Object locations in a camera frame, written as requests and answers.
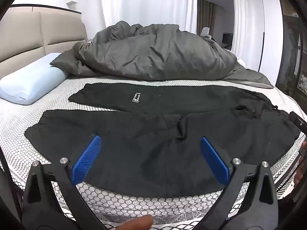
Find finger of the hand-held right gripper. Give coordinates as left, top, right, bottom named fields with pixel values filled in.
left=289, top=111, right=307, bottom=133

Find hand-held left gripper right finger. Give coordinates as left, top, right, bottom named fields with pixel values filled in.
left=194, top=136, right=279, bottom=230

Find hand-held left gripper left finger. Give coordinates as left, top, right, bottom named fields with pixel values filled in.
left=21, top=134, right=106, bottom=230

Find black monitor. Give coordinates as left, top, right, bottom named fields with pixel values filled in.
left=222, top=32, right=234, bottom=45

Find person's right hand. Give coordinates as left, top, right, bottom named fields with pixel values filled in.
left=293, top=141, right=307, bottom=185

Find white curtain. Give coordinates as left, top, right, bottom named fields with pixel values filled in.
left=230, top=0, right=264, bottom=72
left=100, top=0, right=197, bottom=35

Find honeycomb pattern mattress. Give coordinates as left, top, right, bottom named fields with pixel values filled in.
left=0, top=74, right=307, bottom=230

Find brown curtain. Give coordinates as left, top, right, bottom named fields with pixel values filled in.
left=197, top=0, right=216, bottom=36

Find white wardrobe door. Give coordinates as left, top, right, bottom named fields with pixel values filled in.
left=259, top=0, right=284, bottom=79

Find white office chair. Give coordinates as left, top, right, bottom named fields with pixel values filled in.
left=200, top=27, right=213, bottom=40

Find beige padded headboard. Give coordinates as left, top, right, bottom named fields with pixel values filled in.
left=0, top=4, right=88, bottom=64

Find black pants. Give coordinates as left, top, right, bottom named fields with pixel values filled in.
left=24, top=83, right=302, bottom=198

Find light blue pillow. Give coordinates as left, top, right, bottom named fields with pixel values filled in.
left=0, top=53, right=69, bottom=105

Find person's left hand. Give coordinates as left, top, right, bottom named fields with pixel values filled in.
left=127, top=214, right=154, bottom=230

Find grey duvet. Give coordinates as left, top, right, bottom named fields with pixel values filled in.
left=50, top=21, right=274, bottom=89

